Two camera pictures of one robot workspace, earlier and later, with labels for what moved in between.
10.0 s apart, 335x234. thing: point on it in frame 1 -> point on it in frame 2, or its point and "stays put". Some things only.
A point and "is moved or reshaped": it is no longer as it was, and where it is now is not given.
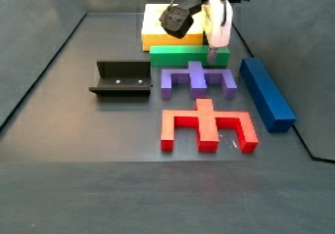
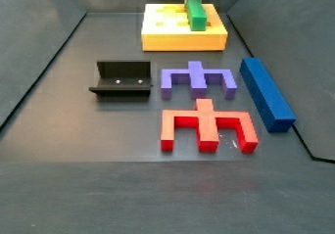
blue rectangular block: [276, 113] stays put
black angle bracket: [122, 77] stays put
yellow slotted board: [154, 33] stays put
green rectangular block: [180, 55] is moved or reshaped
